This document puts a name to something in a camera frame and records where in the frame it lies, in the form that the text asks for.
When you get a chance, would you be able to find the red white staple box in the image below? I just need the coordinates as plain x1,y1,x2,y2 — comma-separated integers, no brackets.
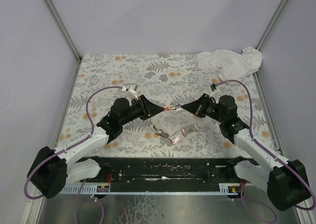
169,132,184,145

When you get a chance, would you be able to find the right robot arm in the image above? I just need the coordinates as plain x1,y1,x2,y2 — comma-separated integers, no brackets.
181,94,314,211

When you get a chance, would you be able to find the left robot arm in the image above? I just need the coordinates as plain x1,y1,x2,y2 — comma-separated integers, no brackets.
24,95,164,199

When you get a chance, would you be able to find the floral patterned table mat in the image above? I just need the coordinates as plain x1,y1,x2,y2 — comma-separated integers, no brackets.
54,53,277,158

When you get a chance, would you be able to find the white crumpled cloth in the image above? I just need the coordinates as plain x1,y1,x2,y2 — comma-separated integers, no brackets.
197,46,263,81

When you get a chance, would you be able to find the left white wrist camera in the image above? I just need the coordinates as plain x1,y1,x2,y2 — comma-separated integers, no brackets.
121,83,138,100

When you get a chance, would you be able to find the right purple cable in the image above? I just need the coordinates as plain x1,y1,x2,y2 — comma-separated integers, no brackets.
214,79,312,210

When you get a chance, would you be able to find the purple cable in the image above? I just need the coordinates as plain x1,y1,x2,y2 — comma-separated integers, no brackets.
24,86,124,200
214,79,312,210

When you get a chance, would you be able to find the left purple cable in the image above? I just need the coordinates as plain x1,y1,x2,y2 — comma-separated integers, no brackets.
24,86,124,200

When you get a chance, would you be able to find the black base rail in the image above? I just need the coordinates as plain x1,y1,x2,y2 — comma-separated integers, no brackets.
86,156,246,184

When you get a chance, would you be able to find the white cable duct strip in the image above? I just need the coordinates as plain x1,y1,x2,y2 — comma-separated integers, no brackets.
60,181,239,195

